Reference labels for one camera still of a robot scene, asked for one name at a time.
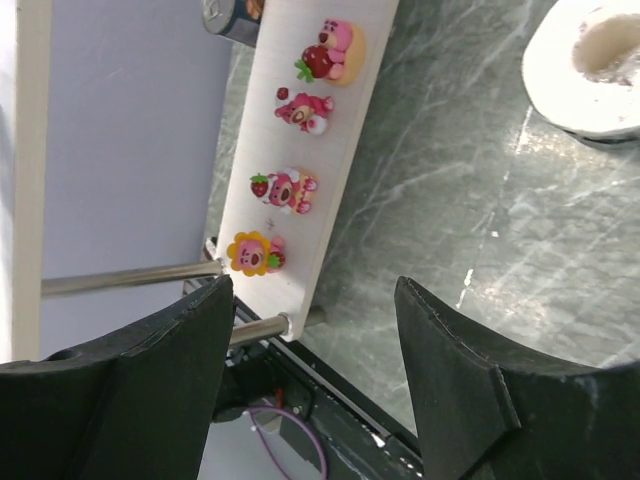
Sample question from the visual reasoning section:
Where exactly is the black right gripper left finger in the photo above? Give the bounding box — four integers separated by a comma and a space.
1, 276, 234, 479

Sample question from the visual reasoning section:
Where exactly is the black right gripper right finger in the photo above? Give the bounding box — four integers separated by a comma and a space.
394, 277, 639, 479

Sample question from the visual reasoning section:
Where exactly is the yellow pink lion toy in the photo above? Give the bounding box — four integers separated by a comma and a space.
226, 231, 286, 277

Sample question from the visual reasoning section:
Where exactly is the strawberry cake toy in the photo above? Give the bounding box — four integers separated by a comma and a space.
250, 167, 318, 215

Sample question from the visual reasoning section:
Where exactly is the pink red mushroom toy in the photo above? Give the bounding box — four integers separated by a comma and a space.
274, 87, 335, 136

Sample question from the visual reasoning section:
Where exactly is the pink donut toy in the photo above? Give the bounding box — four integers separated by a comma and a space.
294, 18, 367, 87

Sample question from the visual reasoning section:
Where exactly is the white two-tier shelf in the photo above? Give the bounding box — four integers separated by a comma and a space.
1, 1, 397, 362

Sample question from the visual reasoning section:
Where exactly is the black and white tape roll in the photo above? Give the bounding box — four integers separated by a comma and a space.
521, 1, 639, 145

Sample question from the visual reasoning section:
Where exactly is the metal food can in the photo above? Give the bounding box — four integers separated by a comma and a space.
202, 0, 265, 48

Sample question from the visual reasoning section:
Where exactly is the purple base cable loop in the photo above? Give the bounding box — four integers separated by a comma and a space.
247, 405, 331, 480

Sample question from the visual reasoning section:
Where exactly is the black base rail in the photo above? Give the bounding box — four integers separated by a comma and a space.
209, 339, 426, 480

